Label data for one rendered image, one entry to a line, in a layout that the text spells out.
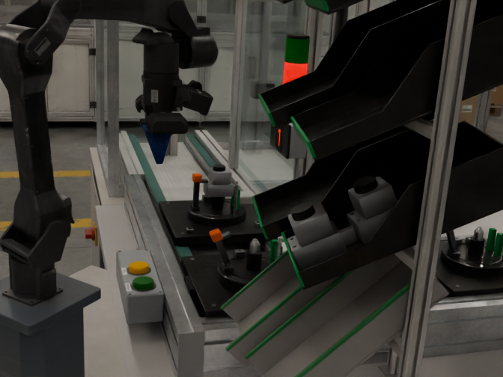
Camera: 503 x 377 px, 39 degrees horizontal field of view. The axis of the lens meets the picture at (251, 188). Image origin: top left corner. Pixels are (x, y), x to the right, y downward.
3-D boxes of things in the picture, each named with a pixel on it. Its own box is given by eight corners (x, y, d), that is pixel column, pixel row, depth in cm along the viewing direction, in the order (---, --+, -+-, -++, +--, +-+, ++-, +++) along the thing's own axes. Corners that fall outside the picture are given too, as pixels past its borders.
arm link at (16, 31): (13, 31, 89) (57, 25, 94) (-15, 25, 94) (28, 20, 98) (40, 256, 101) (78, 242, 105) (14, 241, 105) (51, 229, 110)
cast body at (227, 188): (206, 197, 163) (207, 168, 161) (202, 191, 167) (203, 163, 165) (241, 196, 165) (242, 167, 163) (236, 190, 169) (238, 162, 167)
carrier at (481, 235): (452, 301, 136) (462, 241, 132) (395, 251, 158) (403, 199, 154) (557, 292, 143) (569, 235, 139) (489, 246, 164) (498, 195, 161)
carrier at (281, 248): (204, 322, 123) (207, 256, 119) (180, 265, 145) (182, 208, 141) (333, 311, 129) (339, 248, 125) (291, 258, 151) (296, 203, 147)
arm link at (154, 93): (149, 81, 104) (190, 81, 106) (135, 62, 121) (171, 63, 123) (148, 135, 107) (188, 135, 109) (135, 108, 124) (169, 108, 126)
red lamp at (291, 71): (287, 87, 143) (288, 63, 142) (279, 84, 148) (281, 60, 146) (309, 88, 145) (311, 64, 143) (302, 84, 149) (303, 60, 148)
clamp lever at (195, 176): (191, 206, 164) (193, 175, 161) (190, 203, 166) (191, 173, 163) (206, 206, 165) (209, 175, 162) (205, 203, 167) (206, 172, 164)
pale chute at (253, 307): (245, 368, 103) (225, 349, 101) (239, 324, 115) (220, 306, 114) (394, 245, 99) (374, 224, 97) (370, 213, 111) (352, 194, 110)
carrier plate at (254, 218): (174, 245, 154) (175, 236, 153) (159, 208, 176) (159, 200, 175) (278, 240, 160) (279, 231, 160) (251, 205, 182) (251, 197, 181)
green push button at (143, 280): (133, 295, 130) (133, 286, 129) (131, 286, 134) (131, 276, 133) (155, 294, 131) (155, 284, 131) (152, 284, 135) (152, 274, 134)
